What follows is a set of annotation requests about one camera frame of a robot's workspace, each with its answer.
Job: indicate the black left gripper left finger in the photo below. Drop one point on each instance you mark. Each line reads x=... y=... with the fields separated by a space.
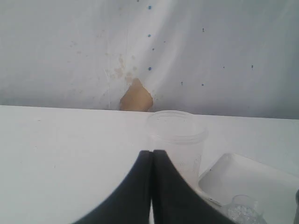
x=130 y=202

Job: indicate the clear plastic dome lid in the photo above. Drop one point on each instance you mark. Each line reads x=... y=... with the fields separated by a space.
x=244 y=209

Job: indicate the white rectangular tray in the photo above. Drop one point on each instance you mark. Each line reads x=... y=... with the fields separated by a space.
x=233 y=175

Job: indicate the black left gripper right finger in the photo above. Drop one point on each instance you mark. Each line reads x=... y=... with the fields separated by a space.
x=174 y=201

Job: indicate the white backdrop sheet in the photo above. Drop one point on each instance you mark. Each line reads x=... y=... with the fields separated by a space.
x=215 y=57

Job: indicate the translucent plastic measuring cup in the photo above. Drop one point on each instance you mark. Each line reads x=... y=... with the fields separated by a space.
x=182 y=136

